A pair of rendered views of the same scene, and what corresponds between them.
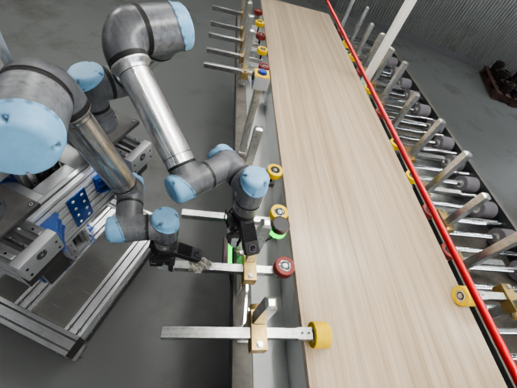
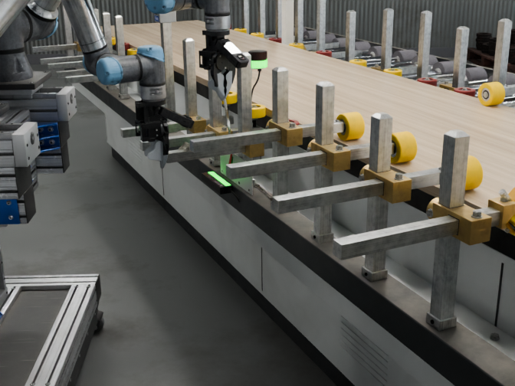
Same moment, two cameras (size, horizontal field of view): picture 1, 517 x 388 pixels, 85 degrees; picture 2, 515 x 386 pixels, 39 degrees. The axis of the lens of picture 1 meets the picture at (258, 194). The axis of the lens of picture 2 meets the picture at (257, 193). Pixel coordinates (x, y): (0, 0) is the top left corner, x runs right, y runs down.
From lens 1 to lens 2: 1.76 m
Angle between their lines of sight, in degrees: 30
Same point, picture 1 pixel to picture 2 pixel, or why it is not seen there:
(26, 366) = not seen: outside the picture
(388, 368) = (437, 136)
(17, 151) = not seen: outside the picture
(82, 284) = (16, 356)
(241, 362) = (293, 219)
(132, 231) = (126, 60)
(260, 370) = not seen: hidden behind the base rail
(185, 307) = (185, 375)
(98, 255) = (18, 328)
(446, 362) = (496, 125)
